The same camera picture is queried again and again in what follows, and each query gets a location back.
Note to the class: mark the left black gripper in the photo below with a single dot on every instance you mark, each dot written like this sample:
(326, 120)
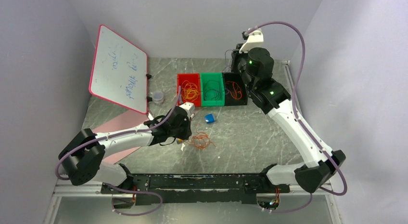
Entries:
(188, 132)

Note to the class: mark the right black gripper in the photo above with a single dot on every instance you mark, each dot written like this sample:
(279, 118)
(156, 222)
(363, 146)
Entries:
(236, 55)

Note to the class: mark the black plastic bin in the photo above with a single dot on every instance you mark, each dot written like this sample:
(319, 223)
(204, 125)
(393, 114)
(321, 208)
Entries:
(235, 90)

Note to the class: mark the green plastic bin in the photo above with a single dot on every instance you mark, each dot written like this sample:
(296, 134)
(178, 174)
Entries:
(212, 89)

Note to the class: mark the red plastic bin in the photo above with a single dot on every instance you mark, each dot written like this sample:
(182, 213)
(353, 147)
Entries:
(190, 84)

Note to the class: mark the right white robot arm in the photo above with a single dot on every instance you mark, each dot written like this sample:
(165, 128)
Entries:
(319, 161)

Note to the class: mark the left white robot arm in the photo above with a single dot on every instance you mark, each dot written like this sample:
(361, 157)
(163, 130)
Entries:
(83, 158)

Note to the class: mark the blue eraser block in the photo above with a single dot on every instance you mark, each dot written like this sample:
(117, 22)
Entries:
(210, 118)

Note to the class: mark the clear jar of paperclips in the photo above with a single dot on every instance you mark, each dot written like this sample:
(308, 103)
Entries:
(158, 97)

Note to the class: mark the pink framed whiteboard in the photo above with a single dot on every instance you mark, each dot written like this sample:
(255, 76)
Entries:
(119, 71)

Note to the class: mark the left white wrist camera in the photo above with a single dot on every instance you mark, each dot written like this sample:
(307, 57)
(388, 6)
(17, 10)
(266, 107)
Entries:
(188, 107)

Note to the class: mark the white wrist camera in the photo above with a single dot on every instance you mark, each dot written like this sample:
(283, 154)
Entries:
(188, 107)
(253, 39)

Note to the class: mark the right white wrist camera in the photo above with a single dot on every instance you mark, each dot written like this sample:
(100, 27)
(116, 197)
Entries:
(253, 39)

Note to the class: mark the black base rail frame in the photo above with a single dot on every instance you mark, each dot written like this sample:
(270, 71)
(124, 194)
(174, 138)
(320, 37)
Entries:
(183, 188)

